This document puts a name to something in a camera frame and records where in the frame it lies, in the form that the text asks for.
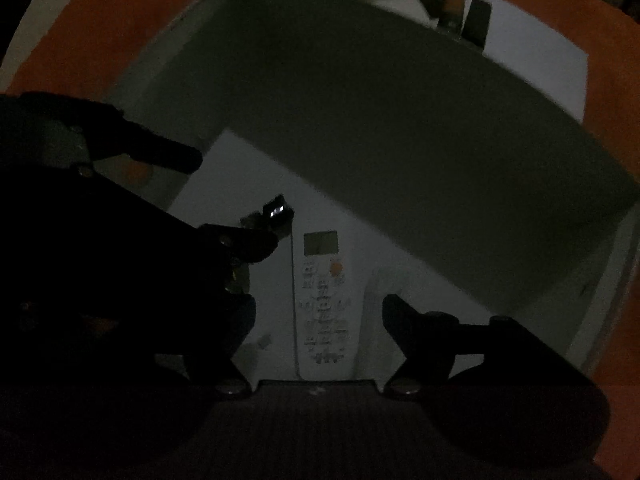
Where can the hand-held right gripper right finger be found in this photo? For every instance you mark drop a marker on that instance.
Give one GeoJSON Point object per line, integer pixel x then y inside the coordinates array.
{"type": "Point", "coordinates": [397, 312]}

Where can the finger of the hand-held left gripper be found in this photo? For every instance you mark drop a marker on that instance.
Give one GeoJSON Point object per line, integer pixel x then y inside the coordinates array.
{"type": "Point", "coordinates": [170, 155]}
{"type": "Point", "coordinates": [250, 245]}

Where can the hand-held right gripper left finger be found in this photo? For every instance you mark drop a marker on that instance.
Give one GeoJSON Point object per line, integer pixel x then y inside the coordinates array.
{"type": "Point", "coordinates": [245, 317]}

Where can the small black adapter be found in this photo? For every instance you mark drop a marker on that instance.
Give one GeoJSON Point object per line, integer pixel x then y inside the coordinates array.
{"type": "Point", "coordinates": [277, 207]}

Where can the white remote control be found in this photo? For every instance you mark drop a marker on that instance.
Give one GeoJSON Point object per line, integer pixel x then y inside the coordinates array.
{"type": "Point", "coordinates": [322, 310]}

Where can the white cardboard box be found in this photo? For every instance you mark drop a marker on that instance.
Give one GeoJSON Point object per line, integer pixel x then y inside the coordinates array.
{"type": "Point", "coordinates": [400, 160]}

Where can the white paper sheet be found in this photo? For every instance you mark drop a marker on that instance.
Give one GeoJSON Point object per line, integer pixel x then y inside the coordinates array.
{"type": "Point", "coordinates": [525, 60]}

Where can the slim black device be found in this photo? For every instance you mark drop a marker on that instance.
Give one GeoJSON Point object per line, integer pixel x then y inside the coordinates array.
{"type": "Point", "coordinates": [477, 17]}

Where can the brown cylindrical tube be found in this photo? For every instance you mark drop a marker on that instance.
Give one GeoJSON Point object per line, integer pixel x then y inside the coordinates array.
{"type": "Point", "coordinates": [452, 7]}

